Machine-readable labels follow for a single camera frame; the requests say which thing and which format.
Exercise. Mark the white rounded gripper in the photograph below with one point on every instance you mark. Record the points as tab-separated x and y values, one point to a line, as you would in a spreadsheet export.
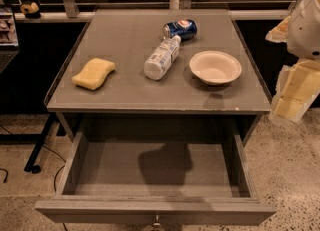
304	33

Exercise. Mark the grey top drawer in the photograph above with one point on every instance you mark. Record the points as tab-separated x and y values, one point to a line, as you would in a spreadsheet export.
129	182

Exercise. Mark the grey drawer cabinet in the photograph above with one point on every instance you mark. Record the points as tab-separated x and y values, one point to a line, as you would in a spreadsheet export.
128	38

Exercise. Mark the metal top drawer knob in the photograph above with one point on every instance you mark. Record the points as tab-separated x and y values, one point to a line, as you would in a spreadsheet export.
157	223

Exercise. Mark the white paper bowl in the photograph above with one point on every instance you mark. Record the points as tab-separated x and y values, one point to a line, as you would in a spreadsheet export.
215	68

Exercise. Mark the blue soda can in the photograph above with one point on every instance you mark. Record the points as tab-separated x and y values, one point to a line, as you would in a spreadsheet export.
186	29

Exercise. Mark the clear plastic water bottle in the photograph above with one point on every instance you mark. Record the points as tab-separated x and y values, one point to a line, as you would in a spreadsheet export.
159	62

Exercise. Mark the yellow sponge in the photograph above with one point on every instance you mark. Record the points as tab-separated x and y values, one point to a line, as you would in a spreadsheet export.
94	73

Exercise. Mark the yellow black tape dispenser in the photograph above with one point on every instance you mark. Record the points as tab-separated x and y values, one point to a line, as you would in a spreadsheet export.
30	9

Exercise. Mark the black desk leg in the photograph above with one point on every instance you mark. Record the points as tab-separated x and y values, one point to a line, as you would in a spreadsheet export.
30	165

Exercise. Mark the laptop on left desk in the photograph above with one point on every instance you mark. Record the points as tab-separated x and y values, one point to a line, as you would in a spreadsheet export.
9	43

